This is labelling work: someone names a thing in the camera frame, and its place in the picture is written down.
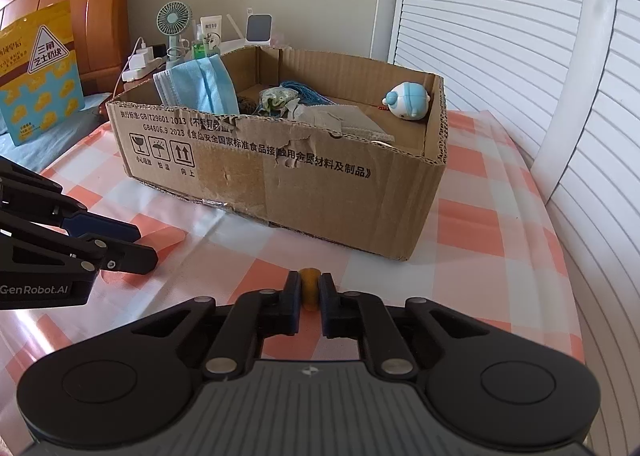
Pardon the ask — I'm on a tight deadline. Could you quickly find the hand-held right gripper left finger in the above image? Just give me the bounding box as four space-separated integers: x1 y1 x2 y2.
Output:
132 272 302 381

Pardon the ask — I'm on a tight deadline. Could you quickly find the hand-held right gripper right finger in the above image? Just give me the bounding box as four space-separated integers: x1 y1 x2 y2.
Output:
320 272 491 380

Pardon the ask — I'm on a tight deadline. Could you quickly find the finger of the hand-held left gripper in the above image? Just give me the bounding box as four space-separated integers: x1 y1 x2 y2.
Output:
0 223 159 278
0 156 142 243

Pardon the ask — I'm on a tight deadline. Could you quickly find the yellow cloth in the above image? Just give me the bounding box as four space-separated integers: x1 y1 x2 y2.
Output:
300 267 321 312

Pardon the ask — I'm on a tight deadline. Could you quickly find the brown cardboard box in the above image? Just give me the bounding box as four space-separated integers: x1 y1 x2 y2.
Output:
106 46 447 263

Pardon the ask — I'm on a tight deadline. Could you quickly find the blue face mask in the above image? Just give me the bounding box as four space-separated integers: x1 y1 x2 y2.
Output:
152 55 241 116

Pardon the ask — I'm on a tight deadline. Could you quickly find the grey fabric pouch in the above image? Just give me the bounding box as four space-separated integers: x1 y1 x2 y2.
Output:
295 103 396 144

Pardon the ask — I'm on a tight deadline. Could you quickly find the blue and white plush toy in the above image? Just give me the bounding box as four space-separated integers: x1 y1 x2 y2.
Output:
380 82 432 123

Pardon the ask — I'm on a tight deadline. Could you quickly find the wooden nightstand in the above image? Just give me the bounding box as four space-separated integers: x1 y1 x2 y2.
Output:
80 76 166 113

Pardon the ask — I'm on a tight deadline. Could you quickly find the yellow snack bag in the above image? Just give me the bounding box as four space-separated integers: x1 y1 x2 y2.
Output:
0 0 85 147

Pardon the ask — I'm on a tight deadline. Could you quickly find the white power strip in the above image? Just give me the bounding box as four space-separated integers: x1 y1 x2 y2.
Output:
122 58 166 82

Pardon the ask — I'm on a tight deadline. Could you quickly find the pink checked bedsheet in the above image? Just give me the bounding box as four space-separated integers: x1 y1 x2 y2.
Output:
0 111 586 456

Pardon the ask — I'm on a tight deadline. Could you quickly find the green floral pouch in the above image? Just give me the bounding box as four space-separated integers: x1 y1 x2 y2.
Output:
258 87 301 117

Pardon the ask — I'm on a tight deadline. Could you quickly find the blue tassel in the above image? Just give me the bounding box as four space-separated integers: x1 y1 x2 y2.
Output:
280 81 328 107

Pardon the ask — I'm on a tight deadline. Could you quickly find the green handheld fan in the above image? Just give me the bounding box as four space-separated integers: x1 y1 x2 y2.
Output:
156 3 193 62

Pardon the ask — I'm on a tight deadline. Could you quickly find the white router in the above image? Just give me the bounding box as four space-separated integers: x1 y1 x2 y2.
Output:
220 13 278 55

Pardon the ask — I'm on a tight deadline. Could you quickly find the white cube device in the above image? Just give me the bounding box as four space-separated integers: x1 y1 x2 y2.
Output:
245 8 272 44

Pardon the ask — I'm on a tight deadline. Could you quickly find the white louvered door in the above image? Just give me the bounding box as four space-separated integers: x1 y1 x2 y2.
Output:
550 0 640 437
387 0 621 147

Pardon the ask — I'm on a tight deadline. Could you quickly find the white cable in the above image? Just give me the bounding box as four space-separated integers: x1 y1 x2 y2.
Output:
112 36 147 97

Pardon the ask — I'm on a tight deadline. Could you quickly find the white door frame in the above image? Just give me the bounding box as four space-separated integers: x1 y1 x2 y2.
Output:
530 0 640 202

